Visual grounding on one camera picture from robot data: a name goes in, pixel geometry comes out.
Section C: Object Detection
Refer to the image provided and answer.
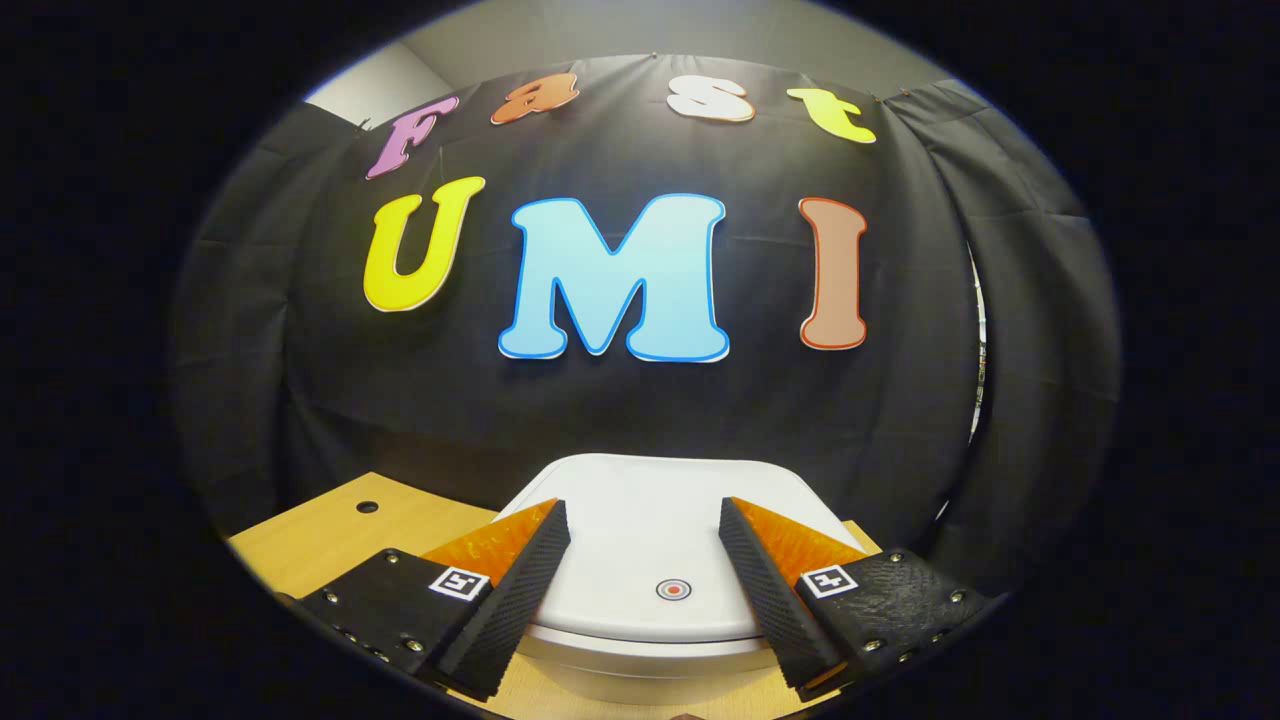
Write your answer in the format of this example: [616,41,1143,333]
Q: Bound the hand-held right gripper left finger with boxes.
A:
[298,498,571,704]

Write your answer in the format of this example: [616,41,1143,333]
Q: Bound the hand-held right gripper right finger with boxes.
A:
[719,496,993,704]

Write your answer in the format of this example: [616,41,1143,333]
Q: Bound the grey desktop garbage bin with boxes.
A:
[495,453,867,707]

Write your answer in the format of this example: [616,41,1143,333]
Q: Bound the wooden desktop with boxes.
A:
[228,472,883,720]

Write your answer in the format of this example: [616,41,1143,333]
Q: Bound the black backdrop cloth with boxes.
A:
[170,55,1121,601]

